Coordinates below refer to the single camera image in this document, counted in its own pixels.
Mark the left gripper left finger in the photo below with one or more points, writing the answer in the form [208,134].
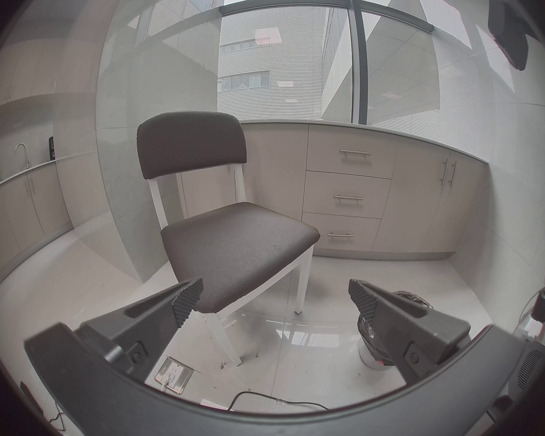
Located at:
[141,334]

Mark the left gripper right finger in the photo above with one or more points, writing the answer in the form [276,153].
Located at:
[413,334]

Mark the black plastic bag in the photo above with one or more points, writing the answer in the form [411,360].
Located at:
[415,300]

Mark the white trash bin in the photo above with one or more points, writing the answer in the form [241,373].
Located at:
[372,364]

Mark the grey padded white chair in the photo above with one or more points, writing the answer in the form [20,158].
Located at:
[236,248]

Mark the beige cabinet with drawers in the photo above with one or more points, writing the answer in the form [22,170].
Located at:
[345,189]

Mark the long beige counter cabinet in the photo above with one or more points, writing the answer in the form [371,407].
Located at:
[22,216]

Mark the silver tap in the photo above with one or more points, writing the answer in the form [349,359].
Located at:
[20,144]

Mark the window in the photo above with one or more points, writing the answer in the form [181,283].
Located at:
[272,52]

